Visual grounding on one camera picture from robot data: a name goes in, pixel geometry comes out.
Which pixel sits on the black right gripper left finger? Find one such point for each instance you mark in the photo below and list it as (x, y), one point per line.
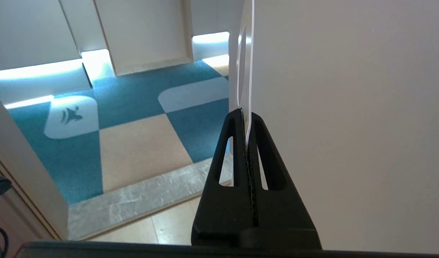
(223, 211)

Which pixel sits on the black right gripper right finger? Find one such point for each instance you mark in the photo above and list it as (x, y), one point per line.
(284, 211)

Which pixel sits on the grey-blue do-not-disturb door sign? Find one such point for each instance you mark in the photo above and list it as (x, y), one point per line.
(249, 53)

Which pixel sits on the beige wooden door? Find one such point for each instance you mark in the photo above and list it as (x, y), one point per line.
(348, 107)

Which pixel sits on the grey marble threshold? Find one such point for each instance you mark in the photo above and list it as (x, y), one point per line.
(133, 204)

